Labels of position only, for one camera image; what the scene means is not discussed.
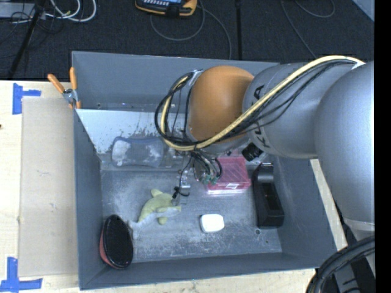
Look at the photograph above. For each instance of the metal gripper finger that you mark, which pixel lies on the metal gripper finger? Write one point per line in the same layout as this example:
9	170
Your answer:
185	182
176	194

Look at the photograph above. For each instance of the green and grey toy dolphin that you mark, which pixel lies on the green and grey toy dolphin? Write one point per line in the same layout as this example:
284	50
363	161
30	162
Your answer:
155	207

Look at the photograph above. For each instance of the pink plastic box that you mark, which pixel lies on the pink plastic box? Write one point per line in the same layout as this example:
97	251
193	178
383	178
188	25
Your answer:
233	175

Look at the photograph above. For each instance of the white rounded soap bar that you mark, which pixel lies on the white rounded soap bar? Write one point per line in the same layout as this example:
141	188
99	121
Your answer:
212	223

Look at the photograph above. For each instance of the grey metal bin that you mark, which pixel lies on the grey metal bin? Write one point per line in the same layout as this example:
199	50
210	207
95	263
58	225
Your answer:
195	240

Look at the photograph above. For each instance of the clear plastic bottle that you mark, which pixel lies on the clear plastic bottle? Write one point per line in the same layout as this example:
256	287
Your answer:
137	153

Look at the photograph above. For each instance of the black oval brush red rim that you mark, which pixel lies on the black oval brush red rim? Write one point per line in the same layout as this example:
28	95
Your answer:
117	243

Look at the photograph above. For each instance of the black rectangular box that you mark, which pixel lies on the black rectangular box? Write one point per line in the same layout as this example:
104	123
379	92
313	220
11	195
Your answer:
268	200

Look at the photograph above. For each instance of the pale wood flat board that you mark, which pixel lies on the pale wood flat board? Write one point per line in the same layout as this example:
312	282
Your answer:
46	188

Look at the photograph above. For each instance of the black cylinder on white bracket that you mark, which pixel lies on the black cylinder on white bracket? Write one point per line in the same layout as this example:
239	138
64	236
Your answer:
251	153

